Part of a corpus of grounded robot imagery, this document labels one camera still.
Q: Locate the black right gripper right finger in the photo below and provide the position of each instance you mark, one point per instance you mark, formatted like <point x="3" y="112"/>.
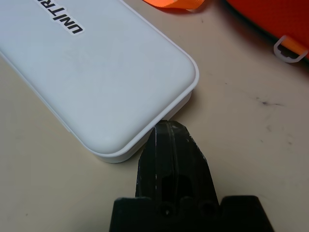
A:
<point x="193" y="159"/>

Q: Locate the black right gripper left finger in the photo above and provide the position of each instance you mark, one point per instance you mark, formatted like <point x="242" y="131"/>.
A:
<point x="150" y="164"/>

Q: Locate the white Unitree pencil case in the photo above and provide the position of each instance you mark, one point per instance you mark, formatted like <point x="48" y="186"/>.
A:
<point x="96" y="84"/>

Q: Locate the orange and teal backpack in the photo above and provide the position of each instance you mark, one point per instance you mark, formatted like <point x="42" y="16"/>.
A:
<point x="265" y="14"/>

